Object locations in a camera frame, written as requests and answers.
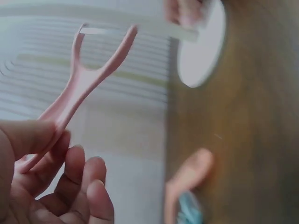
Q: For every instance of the white ribbed board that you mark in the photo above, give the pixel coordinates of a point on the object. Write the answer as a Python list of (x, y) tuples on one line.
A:
[(130, 130)]

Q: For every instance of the person's right hand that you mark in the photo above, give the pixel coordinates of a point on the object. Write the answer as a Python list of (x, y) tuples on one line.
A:
[(181, 11)]

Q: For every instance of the white round disc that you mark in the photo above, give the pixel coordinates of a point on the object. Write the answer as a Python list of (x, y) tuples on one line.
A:
[(201, 60)]

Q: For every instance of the person's right fingers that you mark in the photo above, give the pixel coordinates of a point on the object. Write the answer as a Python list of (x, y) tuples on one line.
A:
[(181, 12)]

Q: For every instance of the teal object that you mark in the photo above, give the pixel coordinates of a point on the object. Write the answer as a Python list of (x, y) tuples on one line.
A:
[(190, 210)]

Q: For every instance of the pink forked floss holder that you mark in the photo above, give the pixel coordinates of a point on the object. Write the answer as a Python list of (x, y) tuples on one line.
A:
[(81, 81)]

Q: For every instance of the person's left hand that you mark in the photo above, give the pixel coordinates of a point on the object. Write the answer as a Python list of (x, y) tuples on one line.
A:
[(28, 200)]

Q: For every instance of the person's left thumb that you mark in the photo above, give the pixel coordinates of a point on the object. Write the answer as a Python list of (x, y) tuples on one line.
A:
[(25, 137)]

